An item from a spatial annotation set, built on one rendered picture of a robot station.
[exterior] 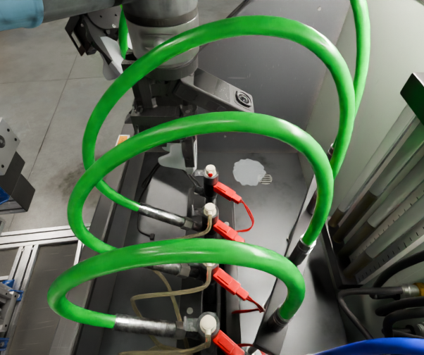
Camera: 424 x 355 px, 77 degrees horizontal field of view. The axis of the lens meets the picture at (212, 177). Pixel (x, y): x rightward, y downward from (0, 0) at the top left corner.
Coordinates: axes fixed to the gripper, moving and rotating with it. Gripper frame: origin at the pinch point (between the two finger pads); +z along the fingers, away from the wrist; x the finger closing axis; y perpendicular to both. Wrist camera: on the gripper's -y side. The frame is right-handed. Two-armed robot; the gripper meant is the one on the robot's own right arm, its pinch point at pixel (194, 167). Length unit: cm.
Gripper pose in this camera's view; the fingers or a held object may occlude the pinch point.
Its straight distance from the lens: 46.6
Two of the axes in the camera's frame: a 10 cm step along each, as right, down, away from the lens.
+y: -10.0, -0.1, 0.0
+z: 0.0, 6.3, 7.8
